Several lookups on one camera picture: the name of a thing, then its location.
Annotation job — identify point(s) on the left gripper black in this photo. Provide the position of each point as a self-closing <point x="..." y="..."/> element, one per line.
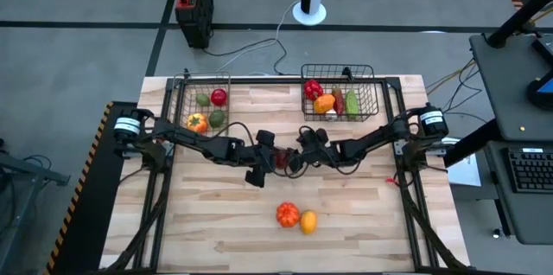
<point x="246" y="154"/>

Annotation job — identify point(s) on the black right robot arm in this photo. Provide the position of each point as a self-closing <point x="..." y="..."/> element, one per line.
<point x="371" y="143"/>

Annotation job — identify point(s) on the white paper sheet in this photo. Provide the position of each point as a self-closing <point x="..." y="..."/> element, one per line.
<point x="466" y="173"/>

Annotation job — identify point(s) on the black red battery box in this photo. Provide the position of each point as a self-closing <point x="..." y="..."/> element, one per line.
<point x="196" y="20"/>

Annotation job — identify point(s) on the red tomato green stem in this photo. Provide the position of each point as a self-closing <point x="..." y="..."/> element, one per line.
<point x="218" y="97"/>

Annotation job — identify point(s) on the small white caster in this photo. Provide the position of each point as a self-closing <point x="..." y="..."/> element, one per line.
<point x="497" y="234"/>

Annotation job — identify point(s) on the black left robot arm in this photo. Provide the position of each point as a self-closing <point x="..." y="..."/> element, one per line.
<point x="194" y="138"/>

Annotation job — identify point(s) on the dark green avocado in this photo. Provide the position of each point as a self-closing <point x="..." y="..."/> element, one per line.
<point x="217" y="118"/>

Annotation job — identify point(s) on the orange ribbed pumpkin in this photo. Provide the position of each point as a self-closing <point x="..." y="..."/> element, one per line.
<point x="287" y="215"/>

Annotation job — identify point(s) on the long red green chili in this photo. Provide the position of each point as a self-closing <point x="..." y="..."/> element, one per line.
<point x="338" y="101"/>

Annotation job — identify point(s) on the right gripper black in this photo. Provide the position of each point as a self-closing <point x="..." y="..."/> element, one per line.
<point x="322" y="156"/>

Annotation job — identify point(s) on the orange yellow citrus fruit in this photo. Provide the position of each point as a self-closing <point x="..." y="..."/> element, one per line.
<point x="308" y="222"/>

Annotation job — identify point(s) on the small red clip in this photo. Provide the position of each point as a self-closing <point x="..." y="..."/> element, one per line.
<point x="392" y="181"/>

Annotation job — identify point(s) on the black frame clamp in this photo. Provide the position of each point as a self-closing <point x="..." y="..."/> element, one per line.
<point x="186" y="74"/>
<point x="347" y="72"/>

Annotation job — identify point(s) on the grey desk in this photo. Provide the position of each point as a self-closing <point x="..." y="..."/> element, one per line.
<point x="492" y="93"/>

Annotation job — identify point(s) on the small green lime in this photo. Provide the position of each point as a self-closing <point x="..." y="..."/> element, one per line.
<point x="202" y="100"/>

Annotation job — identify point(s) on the orange persimmon green calyx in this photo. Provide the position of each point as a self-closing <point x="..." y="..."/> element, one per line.
<point x="197" y="123"/>

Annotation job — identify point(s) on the red bell pepper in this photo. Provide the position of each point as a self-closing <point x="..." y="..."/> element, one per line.
<point x="312" y="89"/>

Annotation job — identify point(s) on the black diagonal pole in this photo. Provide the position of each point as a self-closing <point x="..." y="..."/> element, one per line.
<point x="518" y="15"/>

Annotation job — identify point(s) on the black blue desk device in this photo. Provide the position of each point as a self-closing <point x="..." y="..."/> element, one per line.
<point x="538" y="95"/>

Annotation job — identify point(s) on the dark red apple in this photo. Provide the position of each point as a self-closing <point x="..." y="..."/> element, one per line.
<point x="281" y="159"/>

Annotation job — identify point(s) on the grey metal cart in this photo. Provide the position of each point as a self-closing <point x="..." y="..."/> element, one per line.
<point x="39" y="170"/>

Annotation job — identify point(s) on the black keyboard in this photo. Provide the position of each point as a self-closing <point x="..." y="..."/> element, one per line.
<point x="531" y="171"/>

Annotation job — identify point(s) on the white garlic bulb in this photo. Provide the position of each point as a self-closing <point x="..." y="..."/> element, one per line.
<point x="332" y="114"/>

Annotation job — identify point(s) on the black table frame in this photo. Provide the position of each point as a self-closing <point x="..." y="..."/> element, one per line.
<point x="268" y="80"/>

